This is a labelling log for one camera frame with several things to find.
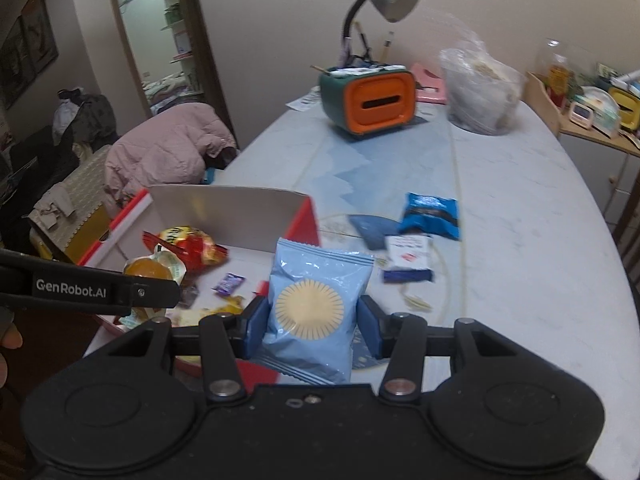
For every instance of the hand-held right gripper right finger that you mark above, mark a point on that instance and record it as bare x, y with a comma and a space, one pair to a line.
370, 332

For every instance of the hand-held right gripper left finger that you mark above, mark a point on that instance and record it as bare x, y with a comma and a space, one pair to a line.
256, 327

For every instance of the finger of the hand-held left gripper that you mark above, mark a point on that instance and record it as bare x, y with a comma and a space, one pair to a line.
150, 291

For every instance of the braised egg packet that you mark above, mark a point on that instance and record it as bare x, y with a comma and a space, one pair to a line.
150, 270

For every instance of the yellow snack packet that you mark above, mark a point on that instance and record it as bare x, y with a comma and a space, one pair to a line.
231, 305

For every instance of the small purple candy packet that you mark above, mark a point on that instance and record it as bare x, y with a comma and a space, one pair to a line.
229, 284

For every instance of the light blue snack packet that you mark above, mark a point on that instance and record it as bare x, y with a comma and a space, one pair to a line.
310, 310

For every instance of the large red snack bag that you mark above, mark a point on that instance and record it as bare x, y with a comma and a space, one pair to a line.
192, 247

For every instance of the red cardboard box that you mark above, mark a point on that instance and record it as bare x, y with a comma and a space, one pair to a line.
235, 210

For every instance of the person's left hand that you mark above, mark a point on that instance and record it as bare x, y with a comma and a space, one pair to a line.
10, 342

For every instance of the white packet with blue end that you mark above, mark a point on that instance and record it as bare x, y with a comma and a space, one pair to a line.
407, 255

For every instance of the beige quilted cushion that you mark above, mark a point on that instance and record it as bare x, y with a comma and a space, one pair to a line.
80, 185

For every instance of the pink padded jacket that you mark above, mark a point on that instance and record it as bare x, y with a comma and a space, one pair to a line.
165, 155

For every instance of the dark clothes pile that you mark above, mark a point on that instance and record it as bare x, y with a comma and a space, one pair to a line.
87, 117

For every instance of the orange green tissue box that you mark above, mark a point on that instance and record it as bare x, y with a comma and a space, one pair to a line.
370, 102

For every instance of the white paper sheet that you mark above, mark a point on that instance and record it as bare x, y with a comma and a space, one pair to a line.
304, 101

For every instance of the pink plastic tray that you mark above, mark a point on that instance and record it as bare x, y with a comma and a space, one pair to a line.
429, 82

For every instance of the clear plastic bag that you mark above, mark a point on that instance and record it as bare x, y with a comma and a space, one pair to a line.
480, 90

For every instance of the wooden side cabinet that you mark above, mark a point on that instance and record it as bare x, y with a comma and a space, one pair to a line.
590, 160

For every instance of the white kitchen timer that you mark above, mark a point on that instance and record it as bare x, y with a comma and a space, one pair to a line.
581, 111

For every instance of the white round container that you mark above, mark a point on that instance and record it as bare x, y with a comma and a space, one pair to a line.
599, 105

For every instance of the clear plastic jar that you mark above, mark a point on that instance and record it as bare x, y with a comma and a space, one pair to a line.
557, 67

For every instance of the yellow container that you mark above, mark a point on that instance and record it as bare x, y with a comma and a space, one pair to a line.
625, 105

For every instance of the framed wall picture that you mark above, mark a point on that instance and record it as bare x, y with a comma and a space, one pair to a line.
15, 62
41, 30

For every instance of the wooden door frame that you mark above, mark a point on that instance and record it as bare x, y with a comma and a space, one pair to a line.
207, 50

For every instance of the white wall shelves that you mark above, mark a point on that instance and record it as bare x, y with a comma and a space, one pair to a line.
175, 25

